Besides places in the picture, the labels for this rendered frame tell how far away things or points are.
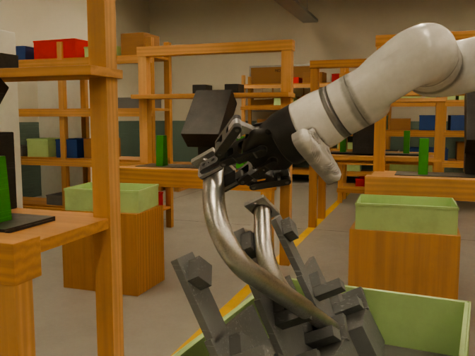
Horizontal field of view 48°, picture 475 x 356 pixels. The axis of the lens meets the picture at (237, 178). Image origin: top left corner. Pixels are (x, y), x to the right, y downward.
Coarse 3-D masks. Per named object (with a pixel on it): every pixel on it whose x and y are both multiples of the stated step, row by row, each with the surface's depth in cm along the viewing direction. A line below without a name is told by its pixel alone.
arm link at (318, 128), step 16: (304, 96) 68; (320, 96) 66; (304, 112) 66; (320, 112) 65; (304, 128) 66; (320, 128) 65; (336, 128) 65; (304, 144) 62; (320, 144) 65; (336, 144) 69; (320, 160) 64; (320, 176) 66; (336, 176) 66
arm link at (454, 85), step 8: (456, 40) 64; (464, 40) 64; (472, 40) 63; (464, 48) 63; (472, 48) 62; (464, 56) 63; (472, 56) 62; (464, 64) 63; (472, 64) 62; (456, 72) 61; (464, 72) 63; (472, 72) 62; (448, 80) 61; (456, 80) 63; (464, 80) 63; (472, 80) 62; (416, 88) 63; (424, 88) 62; (432, 88) 62; (440, 88) 62; (448, 88) 63; (456, 88) 63; (464, 88) 63; (472, 88) 62; (432, 96) 65; (440, 96) 65; (448, 96) 65
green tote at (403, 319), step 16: (352, 288) 116; (368, 288) 116; (240, 304) 106; (368, 304) 115; (384, 304) 114; (400, 304) 112; (416, 304) 111; (432, 304) 110; (448, 304) 108; (464, 304) 106; (224, 320) 98; (384, 320) 114; (400, 320) 113; (416, 320) 111; (432, 320) 110; (448, 320) 109; (464, 320) 98; (384, 336) 115; (400, 336) 113; (416, 336) 112; (432, 336) 110; (448, 336) 109; (464, 336) 90; (176, 352) 84; (192, 352) 87; (208, 352) 92; (448, 352) 109; (464, 352) 84
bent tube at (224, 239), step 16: (192, 160) 76; (208, 192) 72; (224, 192) 74; (208, 208) 71; (224, 208) 71; (208, 224) 70; (224, 224) 70; (224, 240) 69; (224, 256) 69; (240, 256) 70; (240, 272) 70; (256, 272) 71; (256, 288) 73; (272, 288) 74; (288, 288) 77; (288, 304) 77; (304, 304) 79
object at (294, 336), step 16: (240, 240) 90; (256, 256) 90; (256, 304) 88; (272, 304) 90; (272, 320) 88; (272, 336) 87; (288, 336) 91; (288, 352) 88; (320, 352) 94; (336, 352) 91; (352, 352) 97
